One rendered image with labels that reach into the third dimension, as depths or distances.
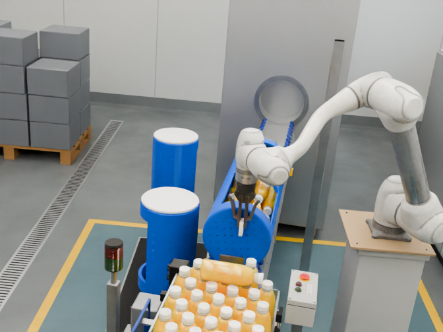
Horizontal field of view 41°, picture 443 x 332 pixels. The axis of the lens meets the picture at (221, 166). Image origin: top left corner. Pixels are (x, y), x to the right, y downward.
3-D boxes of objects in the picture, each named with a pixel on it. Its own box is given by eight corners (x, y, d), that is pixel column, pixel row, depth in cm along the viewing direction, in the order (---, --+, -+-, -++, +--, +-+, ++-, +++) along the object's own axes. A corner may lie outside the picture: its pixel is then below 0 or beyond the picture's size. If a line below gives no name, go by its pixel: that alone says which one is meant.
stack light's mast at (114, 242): (124, 278, 206) (126, 239, 199) (118, 288, 200) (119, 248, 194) (108, 275, 206) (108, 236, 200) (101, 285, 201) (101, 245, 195)
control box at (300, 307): (314, 296, 223) (318, 273, 219) (312, 328, 204) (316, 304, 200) (288, 291, 224) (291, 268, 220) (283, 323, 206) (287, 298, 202)
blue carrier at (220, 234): (288, 186, 322) (286, 137, 312) (272, 270, 242) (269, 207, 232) (237, 186, 327) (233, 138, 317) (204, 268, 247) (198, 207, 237)
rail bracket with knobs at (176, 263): (193, 282, 242) (194, 261, 238) (188, 292, 236) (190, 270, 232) (169, 278, 244) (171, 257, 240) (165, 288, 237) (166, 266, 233)
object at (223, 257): (242, 282, 240) (245, 255, 235) (241, 285, 238) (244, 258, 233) (218, 277, 242) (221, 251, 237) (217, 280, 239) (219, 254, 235)
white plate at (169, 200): (188, 184, 298) (188, 186, 299) (135, 189, 288) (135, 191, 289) (207, 209, 275) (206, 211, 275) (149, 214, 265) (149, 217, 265)
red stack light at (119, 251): (126, 251, 201) (126, 241, 200) (119, 261, 196) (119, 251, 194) (108, 248, 202) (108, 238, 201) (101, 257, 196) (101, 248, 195)
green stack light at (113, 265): (125, 263, 203) (126, 251, 201) (119, 273, 197) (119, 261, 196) (108, 261, 204) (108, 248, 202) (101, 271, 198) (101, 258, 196)
